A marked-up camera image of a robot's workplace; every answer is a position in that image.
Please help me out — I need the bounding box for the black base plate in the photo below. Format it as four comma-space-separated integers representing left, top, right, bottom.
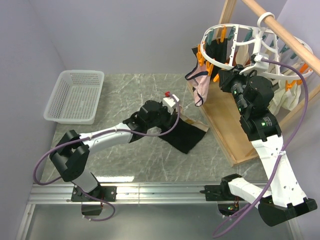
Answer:
199, 173, 243, 217
70, 185, 117, 217

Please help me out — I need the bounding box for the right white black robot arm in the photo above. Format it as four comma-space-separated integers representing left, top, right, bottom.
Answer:
218, 65, 318, 227

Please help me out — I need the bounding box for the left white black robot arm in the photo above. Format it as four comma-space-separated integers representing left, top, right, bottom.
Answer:
49, 95, 180, 201

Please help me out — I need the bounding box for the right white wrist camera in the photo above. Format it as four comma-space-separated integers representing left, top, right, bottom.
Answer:
250, 53, 265, 64

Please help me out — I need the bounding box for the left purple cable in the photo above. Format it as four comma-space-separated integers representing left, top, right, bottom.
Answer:
33, 93, 181, 222

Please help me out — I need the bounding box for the pale green hanging underwear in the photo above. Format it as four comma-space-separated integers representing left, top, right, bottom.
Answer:
268, 79, 302, 115

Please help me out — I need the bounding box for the wooden drying rack frame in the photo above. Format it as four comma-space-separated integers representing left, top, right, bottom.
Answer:
185, 0, 320, 166

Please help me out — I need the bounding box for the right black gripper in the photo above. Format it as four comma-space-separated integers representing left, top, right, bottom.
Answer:
217, 64, 255, 116

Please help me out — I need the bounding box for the cream hanging underwear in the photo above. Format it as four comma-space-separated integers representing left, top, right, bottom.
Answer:
235, 41, 280, 75

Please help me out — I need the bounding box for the black hanging garment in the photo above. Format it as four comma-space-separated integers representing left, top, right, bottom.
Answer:
192, 38, 228, 65

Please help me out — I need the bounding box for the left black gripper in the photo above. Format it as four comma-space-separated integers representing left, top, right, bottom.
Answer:
146, 101, 180, 130

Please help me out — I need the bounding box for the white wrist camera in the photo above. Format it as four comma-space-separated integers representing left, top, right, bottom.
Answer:
250, 53, 265, 64
162, 91, 180, 115

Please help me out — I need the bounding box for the aluminium mounting rail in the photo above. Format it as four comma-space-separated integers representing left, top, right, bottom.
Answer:
14, 181, 301, 240

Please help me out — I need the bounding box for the white round clip hanger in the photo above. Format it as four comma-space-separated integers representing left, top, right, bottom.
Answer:
198, 19, 313, 81

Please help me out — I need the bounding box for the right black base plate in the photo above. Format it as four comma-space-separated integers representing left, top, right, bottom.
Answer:
199, 173, 243, 217

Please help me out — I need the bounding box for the purple cable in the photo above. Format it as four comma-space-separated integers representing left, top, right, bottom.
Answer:
212, 58, 309, 238
33, 93, 181, 222

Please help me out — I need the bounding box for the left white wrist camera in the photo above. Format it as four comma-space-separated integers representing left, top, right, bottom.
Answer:
162, 91, 180, 115

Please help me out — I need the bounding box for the white plastic basket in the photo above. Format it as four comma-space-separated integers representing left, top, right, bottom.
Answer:
43, 70, 105, 125

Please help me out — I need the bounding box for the pink underwear navy trim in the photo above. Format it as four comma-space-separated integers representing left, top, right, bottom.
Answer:
185, 62, 212, 107

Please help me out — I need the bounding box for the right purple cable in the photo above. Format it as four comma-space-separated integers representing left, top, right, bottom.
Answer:
212, 58, 309, 238

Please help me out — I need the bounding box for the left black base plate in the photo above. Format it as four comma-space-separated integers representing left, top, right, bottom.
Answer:
70, 185, 117, 217

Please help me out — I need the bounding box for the black boxer briefs tan waistband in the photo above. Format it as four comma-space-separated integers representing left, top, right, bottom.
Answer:
145, 112, 206, 154

